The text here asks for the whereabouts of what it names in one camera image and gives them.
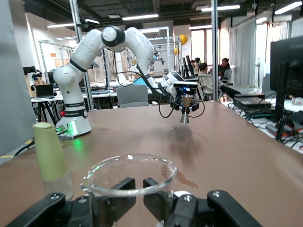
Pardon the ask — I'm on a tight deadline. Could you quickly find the seated person in black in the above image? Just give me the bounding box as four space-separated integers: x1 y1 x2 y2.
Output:
219 58 240 97

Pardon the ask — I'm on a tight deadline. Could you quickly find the large brown liquid puddle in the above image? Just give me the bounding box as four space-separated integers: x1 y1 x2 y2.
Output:
160 164 198 190

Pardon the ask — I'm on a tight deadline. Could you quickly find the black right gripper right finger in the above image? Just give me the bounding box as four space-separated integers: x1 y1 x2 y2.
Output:
143 177 263 227

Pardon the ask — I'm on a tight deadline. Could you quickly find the black computer monitor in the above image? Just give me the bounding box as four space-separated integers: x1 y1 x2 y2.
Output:
269 35 303 123

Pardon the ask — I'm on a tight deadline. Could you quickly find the black laptop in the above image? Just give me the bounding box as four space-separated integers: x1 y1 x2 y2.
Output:
35 84 54 98

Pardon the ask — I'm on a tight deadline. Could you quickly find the grey office chair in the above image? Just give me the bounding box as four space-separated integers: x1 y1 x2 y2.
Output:
116 84 150 109

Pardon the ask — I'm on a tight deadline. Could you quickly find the seated person in grey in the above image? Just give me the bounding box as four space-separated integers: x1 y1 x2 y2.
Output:
198 62 214 79

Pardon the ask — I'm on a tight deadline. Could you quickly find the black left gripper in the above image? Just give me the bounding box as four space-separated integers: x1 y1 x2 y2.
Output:
170 91 200 112

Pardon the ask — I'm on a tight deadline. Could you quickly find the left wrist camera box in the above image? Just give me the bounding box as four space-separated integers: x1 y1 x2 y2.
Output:
173 81 199 92

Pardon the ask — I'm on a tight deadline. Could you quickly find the metal double jigger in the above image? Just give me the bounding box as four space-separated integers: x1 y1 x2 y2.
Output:
179 94 193 124

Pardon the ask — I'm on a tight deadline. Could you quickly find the black cable bundle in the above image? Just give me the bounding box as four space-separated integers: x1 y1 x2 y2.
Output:
227 99 303 148

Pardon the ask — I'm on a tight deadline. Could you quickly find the white window curtain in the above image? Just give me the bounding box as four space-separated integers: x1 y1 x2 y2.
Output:
229 14 258 87

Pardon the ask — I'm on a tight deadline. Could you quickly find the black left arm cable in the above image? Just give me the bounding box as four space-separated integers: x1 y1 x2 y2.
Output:
113 51 205 119

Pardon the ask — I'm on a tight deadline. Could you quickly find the black flat device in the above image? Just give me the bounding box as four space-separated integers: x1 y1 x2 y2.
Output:
233 93 272 107

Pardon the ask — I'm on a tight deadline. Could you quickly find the white office chair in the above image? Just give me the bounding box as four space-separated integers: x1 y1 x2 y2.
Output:
197 73 215 95

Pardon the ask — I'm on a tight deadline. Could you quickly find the green bottle with clear base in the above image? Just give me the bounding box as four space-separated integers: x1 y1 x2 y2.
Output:
32 122 74 201

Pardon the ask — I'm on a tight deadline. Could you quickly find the clear glass beaker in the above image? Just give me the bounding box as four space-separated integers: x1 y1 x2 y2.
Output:
80 154 178 227

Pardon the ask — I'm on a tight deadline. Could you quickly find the aluminium frame post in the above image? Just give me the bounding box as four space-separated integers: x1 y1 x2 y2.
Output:
69 0 95 112
210 0 220 102

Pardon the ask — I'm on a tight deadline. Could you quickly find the grey partition panel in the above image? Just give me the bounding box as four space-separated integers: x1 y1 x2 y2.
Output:
0 0 36 164

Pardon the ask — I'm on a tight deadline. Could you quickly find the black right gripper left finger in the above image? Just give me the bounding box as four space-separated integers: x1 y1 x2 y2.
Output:
4 177 137 227

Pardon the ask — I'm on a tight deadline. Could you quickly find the brown table mat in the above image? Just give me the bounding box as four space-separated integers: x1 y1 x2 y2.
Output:
0 100 303 227

